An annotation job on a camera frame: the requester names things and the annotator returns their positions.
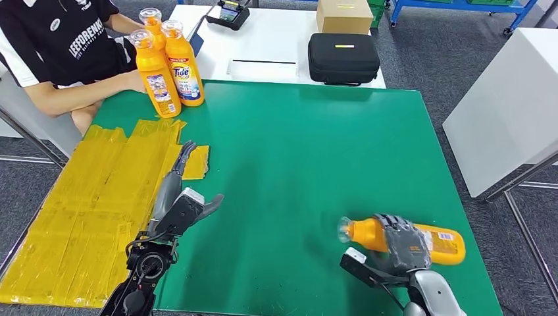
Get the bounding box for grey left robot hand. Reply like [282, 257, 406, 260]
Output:
[147, 140, 225, 237]

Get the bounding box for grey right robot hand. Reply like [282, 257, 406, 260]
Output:
[372, 213, 432, 276]

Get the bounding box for person's right hand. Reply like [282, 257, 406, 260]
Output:
[126, 69, 147, 93]

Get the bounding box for orange detergent bottle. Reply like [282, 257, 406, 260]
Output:
[338, 215, 467, 267]
[130, 29, 182, 119]
[139, 7, 167, 53]
[161, 19, 205, 108]

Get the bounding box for tablet with blue cover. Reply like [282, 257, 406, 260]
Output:
[188, 15, 206, 57]

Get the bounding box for yellow plastic sheet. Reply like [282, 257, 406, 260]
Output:
[0, 118, 210, 308]

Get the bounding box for person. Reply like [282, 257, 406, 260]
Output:
[0, 0, 147, 136]

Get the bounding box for black remote controller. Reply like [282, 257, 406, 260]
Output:
[205, 0, 251, 32]

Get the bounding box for thin black strip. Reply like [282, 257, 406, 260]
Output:
[232, 59, 297, 65]

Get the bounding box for green table mat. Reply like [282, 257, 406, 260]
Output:
[89, 77, 503, 316]

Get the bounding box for white side table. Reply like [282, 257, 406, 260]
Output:
[442, 28, 558, 302]

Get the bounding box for black carrying case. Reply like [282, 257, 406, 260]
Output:
[307, 33, 381, 87]

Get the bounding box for cardboard box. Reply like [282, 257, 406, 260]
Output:
[316, 0, 374, 36]

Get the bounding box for green plastic crate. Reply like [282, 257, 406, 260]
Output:
[464, 0, 515, 7]
[367, 0, 387, 30]

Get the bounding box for blue wheeled cart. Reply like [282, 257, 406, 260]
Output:
[387, 0, 538, 37]

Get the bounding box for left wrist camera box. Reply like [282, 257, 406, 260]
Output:
[155, 187, 206, 238]

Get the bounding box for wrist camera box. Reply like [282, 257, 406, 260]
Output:
[155, 187, 206, 238]
[340, 247, 411, 289]

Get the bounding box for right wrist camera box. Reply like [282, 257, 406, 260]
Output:
[340, 247, 411, 289]

